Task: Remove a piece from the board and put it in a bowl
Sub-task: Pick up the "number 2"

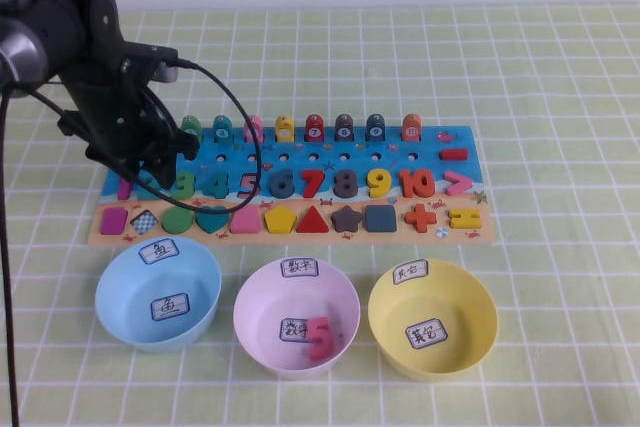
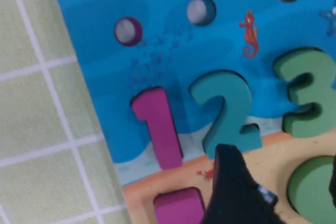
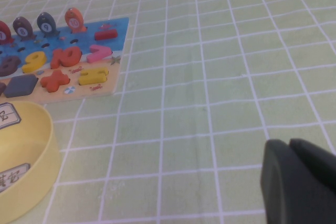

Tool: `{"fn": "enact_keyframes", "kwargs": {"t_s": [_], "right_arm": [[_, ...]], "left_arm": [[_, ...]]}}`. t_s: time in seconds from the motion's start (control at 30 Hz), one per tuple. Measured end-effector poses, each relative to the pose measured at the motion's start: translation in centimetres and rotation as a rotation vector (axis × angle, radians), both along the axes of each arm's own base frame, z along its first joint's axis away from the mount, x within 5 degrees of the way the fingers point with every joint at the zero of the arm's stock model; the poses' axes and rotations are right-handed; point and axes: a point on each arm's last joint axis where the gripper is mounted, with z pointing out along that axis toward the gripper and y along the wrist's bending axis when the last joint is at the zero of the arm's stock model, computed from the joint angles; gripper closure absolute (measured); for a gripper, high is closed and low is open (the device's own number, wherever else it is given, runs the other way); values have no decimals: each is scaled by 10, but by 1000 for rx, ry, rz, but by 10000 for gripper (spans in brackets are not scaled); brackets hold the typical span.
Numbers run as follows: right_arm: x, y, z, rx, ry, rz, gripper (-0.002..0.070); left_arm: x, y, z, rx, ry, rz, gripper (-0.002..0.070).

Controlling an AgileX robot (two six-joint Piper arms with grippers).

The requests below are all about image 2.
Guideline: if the green grid tablecloth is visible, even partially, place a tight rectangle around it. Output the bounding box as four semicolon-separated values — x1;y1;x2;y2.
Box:
0;0;132;224

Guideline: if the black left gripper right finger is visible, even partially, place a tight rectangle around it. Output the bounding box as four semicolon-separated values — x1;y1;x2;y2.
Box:
328;154;336;201

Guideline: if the magenta number one piece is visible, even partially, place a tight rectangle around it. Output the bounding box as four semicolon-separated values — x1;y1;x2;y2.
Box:
131;87;184;170

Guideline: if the magenta rectangle piece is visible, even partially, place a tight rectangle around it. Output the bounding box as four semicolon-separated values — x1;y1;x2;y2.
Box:
153;186;207;224

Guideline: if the teal number two piece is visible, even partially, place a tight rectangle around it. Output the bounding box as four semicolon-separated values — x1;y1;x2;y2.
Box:
188;71;263;158

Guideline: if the green number three piece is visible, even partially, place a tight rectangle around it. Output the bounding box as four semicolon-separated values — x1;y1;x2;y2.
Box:
272;48;336;138

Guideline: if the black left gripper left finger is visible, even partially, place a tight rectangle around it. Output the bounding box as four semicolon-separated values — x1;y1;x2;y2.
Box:
202;144;283;224

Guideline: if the green circle piece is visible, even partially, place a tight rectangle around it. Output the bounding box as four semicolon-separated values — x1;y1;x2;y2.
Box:
287;155;336;216

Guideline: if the colourful wooden puzzle board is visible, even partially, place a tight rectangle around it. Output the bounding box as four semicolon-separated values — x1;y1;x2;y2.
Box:
47;0;336;224

